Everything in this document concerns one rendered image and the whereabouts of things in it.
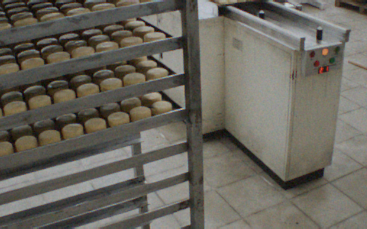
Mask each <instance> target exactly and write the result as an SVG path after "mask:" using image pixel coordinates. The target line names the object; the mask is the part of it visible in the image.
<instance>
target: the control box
mask: <svg viewBox="0 0 367 229"><path fill-rule="evenodd" d="M342 44H343V43H340V42H332V43H327V44H324V45H322V44H321V45H317V46H311V47H308V48H307V47H305V50H304V51H302V66H301V76H303V77H304V78H305V77H307V76H311V75H316V74H321V72H320V68H321V67H322V73H325V72H326V71H325V70H326V66H327V67H328V68H327V72H329V71H332V70H340V69H341V67H340V65H341V60H342ZM337 46H338V47H339V51H338V52H335V48H336V47H337ZM324 49H328V53H327V55H323V50H324ZM312 51H314V52H315V56H314V57H313V58H311V57H310V53H311V52H312ZM330 58H334V60H335V62H334V63H333V64H331V63H330ZM316 61H319V62H320V64H319V66H318V67H316V66H315V62H316Z"/></svg>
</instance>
